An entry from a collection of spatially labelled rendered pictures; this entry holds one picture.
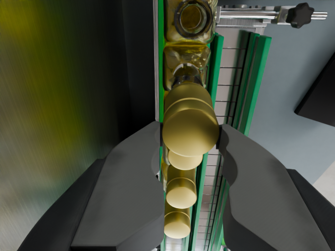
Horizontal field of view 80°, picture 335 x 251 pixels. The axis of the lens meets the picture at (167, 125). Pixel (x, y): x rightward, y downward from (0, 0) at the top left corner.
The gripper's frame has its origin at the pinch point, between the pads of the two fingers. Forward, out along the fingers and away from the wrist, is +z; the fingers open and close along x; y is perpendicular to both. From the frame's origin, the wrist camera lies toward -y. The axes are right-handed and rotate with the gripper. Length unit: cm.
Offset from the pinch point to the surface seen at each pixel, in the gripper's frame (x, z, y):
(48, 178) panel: -12.1, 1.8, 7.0
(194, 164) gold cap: 1.0, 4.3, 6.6
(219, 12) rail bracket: 4.8, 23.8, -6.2
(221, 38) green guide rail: 5.6, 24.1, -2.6
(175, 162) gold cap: -0.8, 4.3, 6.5
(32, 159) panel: -12.1, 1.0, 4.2
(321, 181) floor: 122, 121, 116
